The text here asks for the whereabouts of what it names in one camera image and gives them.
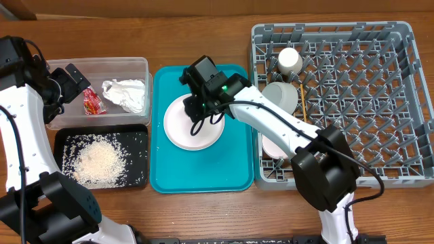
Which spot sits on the wooden chopstick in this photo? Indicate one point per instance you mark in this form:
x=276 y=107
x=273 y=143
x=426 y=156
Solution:
x=303 y=103

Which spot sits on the clear plastic bin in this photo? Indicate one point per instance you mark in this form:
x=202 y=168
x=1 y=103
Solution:
x=96 y=71

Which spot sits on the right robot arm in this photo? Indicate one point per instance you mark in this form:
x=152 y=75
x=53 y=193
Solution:
x=323 y=166

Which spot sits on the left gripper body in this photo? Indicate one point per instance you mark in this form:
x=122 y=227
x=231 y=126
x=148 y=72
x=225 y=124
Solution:
x=58 y=93

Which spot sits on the white napkin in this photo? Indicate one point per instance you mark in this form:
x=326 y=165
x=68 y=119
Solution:
x=128 y=94

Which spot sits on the white cup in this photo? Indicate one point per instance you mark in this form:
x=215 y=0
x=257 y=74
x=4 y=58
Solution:
x=289 y=61

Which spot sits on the grey dish rack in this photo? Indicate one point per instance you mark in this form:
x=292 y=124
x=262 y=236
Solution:
x=364 y=78

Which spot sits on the white rice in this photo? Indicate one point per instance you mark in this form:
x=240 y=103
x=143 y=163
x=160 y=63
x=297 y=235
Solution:
x=98 y=162

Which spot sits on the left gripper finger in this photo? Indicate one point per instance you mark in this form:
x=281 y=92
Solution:
x=59 y=74
x=76 y=82

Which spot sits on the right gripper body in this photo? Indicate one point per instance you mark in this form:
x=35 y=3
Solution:
x=194 y=106

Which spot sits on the black plastic tray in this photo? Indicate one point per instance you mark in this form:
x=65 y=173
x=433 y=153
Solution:
x=139 y=156

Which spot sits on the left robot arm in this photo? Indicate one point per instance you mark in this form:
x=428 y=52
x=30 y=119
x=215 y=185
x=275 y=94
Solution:
x=42 y=205

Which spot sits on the grey bowl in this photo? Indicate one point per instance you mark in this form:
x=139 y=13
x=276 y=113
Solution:
x=284 y=95

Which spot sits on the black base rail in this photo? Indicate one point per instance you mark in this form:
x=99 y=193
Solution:
x=305 y=239

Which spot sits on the red snack wrapper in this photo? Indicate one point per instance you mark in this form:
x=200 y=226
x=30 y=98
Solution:
x=92 y=103

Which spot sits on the teal serving tray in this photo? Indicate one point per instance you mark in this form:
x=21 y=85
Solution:
x=227 y=165

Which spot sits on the small pink plate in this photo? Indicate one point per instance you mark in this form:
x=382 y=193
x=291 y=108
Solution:
x=272 y=149

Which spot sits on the large pink plate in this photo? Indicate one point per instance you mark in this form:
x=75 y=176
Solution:
x=177 y=126

